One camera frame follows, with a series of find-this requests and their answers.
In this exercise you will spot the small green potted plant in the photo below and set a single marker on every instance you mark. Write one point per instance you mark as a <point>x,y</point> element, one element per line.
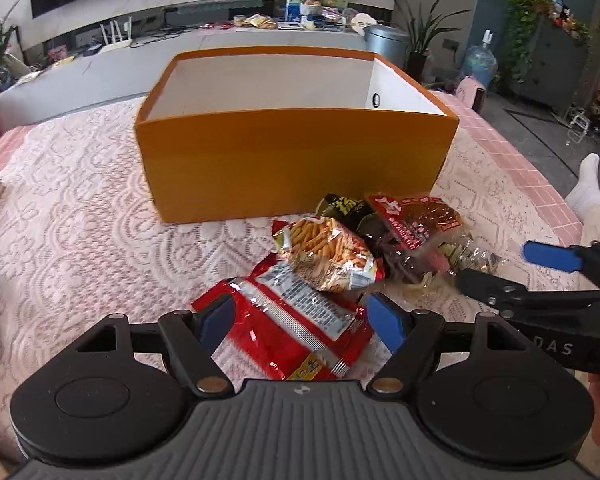
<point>0,45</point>

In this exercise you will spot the grey television console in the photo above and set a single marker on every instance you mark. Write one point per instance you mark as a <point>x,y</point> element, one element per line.
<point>105,75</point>

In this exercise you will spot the black green snack packet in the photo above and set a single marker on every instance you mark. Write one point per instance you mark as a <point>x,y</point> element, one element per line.
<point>355,215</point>

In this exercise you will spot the orange cardboard box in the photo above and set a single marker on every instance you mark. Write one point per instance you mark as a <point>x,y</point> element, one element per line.
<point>290,160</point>

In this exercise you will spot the blue water bottle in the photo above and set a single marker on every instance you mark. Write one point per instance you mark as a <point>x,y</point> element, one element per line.
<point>481,62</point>

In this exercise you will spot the white folding stand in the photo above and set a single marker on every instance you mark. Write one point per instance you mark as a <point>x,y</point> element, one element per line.
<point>577,125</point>

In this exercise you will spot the person's white sock foot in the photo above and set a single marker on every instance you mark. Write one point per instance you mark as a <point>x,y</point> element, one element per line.
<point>586,185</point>

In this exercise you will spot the long leaf potted plant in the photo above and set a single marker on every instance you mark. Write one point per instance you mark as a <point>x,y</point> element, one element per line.
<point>422,35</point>

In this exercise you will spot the hanging ivy plant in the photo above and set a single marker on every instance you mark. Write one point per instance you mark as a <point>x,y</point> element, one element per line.
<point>522,25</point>

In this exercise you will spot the grey cabinet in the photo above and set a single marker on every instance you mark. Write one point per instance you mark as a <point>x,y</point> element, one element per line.
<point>555,65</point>

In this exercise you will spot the silver trash bin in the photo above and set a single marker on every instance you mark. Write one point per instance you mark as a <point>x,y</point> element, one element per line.
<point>386,45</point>

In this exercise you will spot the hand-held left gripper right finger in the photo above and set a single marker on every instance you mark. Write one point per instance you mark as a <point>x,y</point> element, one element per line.
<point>387,320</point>

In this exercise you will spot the red snack packet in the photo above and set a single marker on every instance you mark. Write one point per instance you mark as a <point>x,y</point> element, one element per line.
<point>290,330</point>

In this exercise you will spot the white router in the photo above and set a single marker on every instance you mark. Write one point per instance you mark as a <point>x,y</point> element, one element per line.
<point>116,40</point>

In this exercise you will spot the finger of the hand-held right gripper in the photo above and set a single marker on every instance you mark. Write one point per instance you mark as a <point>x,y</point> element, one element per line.
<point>485,285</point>
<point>550,255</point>

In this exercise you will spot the white round object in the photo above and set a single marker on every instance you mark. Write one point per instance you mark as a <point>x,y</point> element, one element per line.
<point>364,20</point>

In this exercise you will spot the fries print snack bag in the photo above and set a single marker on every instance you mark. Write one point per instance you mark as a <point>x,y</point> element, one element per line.
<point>325,255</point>

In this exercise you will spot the yellow snack bags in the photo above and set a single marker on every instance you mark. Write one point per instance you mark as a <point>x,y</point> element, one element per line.
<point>255,21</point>

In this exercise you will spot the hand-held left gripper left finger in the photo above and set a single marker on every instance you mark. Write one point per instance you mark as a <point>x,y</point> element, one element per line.
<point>215,320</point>

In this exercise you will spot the clear red label snack bag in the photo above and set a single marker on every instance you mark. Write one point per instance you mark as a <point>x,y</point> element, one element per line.
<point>420,225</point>

